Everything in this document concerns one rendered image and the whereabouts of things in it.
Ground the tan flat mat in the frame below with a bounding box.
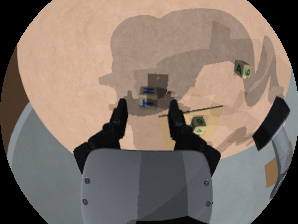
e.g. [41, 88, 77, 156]
[159, 105, 224, 149]

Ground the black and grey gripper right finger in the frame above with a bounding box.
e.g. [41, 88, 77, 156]
[168, 100, 221, 178]

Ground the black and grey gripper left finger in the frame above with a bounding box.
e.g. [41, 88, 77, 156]
[73, 98, 128, 174]

